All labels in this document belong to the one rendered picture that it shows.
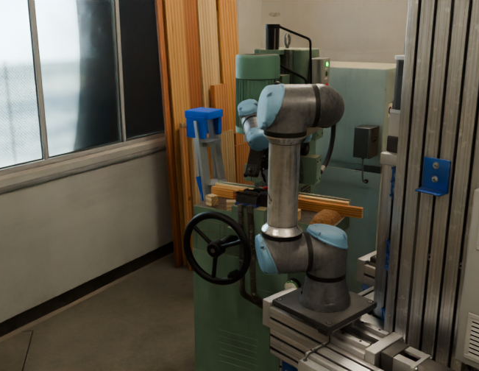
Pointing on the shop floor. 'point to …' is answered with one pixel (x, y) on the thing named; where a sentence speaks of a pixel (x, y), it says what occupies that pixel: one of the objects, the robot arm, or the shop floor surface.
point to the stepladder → (209, 116)
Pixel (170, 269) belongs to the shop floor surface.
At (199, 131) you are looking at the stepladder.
